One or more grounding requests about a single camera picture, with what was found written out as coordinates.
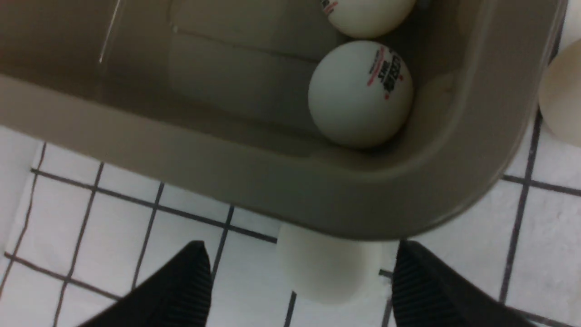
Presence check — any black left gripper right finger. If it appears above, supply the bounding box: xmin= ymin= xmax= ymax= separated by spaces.
xmin=392 ymin=240 xmax=532 ymax=327

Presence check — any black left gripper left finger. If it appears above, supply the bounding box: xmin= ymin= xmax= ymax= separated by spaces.
xmin=82 ymin=241 xmax=212 ymax=327

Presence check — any plain white ball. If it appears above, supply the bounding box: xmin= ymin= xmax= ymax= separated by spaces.
xmin=319 ymin=0 xmax=416 ymax=39
xmin=539 ymin=40 xmax=581 ymax=147
xmin=276 ymin=224 xmax=383 ymax=306

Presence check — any white ball red black logo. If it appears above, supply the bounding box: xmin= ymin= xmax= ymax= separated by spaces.
xmin=308 ymin=40 xmax=414 ymax=149

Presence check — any white black-grid tablecloth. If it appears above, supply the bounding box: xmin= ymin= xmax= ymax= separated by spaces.
xmin=1 ymin=0 xmax=580 ymax=327

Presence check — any olive green plastic bin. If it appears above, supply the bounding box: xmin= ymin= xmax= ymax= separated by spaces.
xmin=1 ymin=0 xmax=568 ymax=241

